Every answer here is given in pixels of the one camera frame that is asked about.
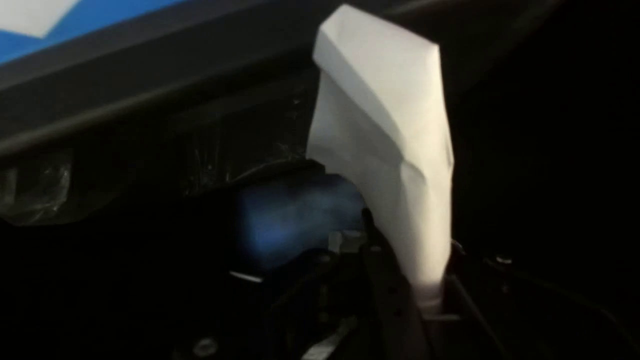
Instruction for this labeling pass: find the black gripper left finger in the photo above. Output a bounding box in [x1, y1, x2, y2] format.
[358, 208, 432, 360]

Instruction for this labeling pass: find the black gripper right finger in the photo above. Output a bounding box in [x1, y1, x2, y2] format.
[438, 242, 517, 360]

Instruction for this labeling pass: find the long white paper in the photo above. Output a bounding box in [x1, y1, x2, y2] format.
[304, 1, 459, 316]

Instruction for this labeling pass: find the dark bin door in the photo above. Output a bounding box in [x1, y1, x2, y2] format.
[0, 0, 568, 157]

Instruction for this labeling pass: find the black trash bin liner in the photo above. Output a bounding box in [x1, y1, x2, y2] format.
[0, 66, 316, 227]

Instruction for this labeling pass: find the blue label with up arrow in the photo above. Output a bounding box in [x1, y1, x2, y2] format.
[0, 0, 186, 66]

